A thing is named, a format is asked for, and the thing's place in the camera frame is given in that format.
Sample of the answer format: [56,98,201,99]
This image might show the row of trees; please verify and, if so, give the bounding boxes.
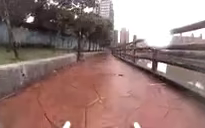
[0,0,115,63]

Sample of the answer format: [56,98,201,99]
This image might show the low grey concrete wall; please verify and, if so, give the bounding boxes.
[0,50,106,105]

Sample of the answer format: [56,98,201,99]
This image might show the grass strip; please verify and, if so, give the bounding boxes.
[0,46,78,67]

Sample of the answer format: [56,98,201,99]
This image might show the robot's own part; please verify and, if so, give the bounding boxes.
[62,120,72,128]
[133,121,142,128]

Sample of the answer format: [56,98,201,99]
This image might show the elevated bridge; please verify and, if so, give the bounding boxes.
[166,18,205,52]

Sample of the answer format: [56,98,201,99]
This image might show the red paved path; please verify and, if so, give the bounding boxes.
[0,52,205,128]

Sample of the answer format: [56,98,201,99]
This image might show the wooden railing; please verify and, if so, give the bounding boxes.
[110,40,205,100]

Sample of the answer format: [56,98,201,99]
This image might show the long grey wall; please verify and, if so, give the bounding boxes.
[0,18,101,52]

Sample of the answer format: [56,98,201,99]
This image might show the tall building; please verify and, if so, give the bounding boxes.
[97,0,116,24]

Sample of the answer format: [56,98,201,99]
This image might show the distant building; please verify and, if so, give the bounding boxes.
[119,27,130,45]

